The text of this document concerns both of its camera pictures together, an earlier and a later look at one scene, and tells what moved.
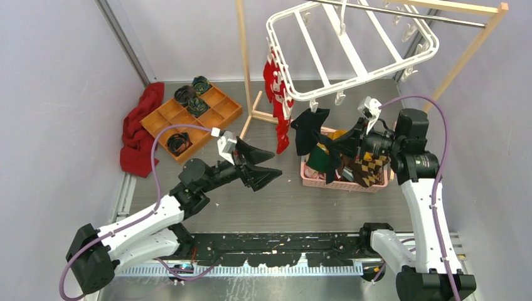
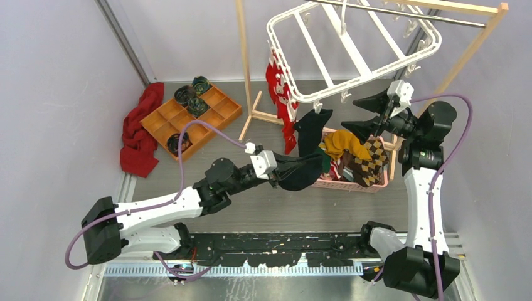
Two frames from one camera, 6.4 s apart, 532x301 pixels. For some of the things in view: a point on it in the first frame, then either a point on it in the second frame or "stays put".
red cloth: x=137 y=157 stays put
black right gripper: x=354 y=141 → x=363 y=129
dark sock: x=335 y=163 → x=297 y=174
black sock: x=307 y=126 stays put
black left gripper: x=254 y=175 → x=284 y=164
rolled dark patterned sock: x=197 y=106 stays put
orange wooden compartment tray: x=222 y=110 stays put
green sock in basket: x=319 y=159 stays put
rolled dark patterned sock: x=184 y=93 stays put
